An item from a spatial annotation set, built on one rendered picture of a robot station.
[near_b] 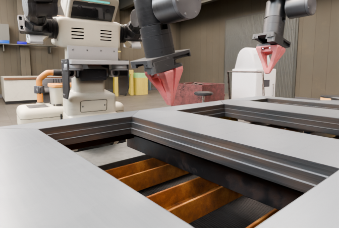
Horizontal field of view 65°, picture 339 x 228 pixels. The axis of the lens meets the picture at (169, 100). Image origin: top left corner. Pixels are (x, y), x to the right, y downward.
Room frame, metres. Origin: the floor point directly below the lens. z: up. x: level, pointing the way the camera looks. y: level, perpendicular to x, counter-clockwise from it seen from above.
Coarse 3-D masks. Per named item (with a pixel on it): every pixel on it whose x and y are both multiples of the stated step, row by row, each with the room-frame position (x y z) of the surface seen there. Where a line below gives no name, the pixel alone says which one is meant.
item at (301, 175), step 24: (120, 120) 0.77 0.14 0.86; (144, 120) 0.75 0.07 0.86; (264, 120) 0.93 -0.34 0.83; (288, 120) 0.87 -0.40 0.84; (312, 120) 0.82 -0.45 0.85; (336, 120) 0.77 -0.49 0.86; (168, 144) 0.64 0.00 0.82; (192, 144) 0.59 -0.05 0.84; (216, 144) 0.55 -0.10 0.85; (240, 144) 0.50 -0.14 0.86; (240, 168) 0.48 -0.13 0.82; (264, 168) 0.45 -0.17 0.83; (288, 168) 0.42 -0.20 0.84; (312, 168) 0.40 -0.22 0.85; (336, 168) 0.38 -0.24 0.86
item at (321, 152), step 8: (312, 144) 0.50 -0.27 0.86; (320, 144) 0.50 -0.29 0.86; (328, 144) 0.50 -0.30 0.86; (336, 144) 0.50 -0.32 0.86; (296, 152) 0.45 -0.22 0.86; (304, 152) 0.45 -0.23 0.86; (312, 152) 0.45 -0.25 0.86; (320, 152) 0.45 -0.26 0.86; (328, 152) 0.45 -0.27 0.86; (336, 152) 0.45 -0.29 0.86; (312, 160) 0.41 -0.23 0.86; (320, 160) 0.41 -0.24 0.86; (328, 160) 0.41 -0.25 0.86; (336, 160) 0.41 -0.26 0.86
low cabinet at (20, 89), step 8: (8, 80) 7.58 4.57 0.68; (16, 80) 7.69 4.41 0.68; (24, 80) 7.81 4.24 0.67; (32, 80) 7.93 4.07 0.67; (8, 88) 7.57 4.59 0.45; (16, 88) 7.69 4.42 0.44; (24, 88) 7.80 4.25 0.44; (32, 88) 7.92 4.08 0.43; (8, 96) 7.57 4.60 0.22; (16, 96) 7.68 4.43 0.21; (24, 96) 7.79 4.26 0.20; (32, 96) 7.91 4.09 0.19
